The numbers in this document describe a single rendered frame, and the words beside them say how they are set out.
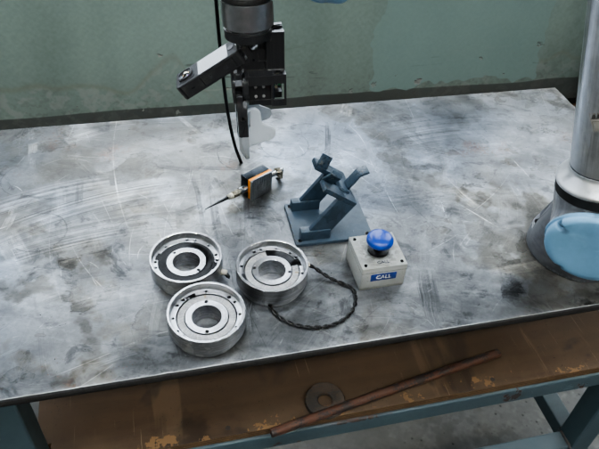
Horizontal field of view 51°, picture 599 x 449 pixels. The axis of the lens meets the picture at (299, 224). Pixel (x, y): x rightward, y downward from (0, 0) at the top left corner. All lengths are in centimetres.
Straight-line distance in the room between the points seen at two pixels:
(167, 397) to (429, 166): 63
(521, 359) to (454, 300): 33
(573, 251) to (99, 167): 78
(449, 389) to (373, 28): 176
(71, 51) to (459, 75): 160
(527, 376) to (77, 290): 79
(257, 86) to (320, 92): 173
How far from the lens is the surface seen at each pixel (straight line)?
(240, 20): 92
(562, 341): 133
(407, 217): 108
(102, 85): 257
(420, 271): 99
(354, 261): 95
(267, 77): 96
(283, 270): 94
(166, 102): 261
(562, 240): 86
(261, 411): 111
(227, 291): 89
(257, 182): 106
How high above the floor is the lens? 150
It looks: 42 degrees down
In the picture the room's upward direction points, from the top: 5 degrees clockwise
